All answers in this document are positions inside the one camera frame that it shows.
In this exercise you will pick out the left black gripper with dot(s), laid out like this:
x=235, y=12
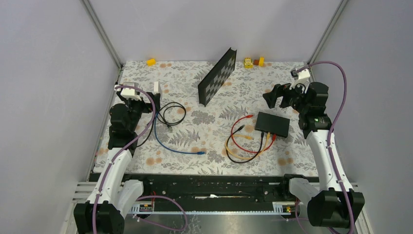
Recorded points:
x=147, y=108

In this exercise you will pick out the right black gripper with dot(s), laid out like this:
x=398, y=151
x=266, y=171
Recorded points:
x=280, y=90

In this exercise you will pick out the white network switch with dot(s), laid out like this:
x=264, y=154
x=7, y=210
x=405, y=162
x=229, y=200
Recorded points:
x=157, y=88

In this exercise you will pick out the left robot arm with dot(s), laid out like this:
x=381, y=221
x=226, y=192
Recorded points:
x=108, y=204

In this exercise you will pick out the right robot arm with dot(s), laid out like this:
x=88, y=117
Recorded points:
x=334, y=204

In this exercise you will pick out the yellow toy block left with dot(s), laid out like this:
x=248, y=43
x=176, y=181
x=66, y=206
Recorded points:
x=151, y=62

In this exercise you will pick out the orange brown toy block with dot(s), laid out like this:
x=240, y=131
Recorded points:
x=259, y=62

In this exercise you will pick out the yellow patterned toy block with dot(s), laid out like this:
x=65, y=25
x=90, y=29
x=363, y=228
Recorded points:
x=248, y=64

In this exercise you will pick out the checkerboard calibration board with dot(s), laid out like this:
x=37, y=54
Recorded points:
x=216, y=77

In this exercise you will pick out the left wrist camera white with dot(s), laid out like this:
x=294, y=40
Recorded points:
x=130, y=93

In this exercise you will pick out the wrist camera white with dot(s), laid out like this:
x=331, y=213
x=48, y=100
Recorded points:
x=130, y=93
x=299, y=76

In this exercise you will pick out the black network switch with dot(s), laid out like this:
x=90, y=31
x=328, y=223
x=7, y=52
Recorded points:
x=272, y=124

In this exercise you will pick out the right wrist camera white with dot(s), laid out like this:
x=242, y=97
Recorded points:
x=299, y=76

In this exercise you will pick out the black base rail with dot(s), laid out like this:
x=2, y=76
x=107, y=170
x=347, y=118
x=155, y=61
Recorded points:
x=214, y=193

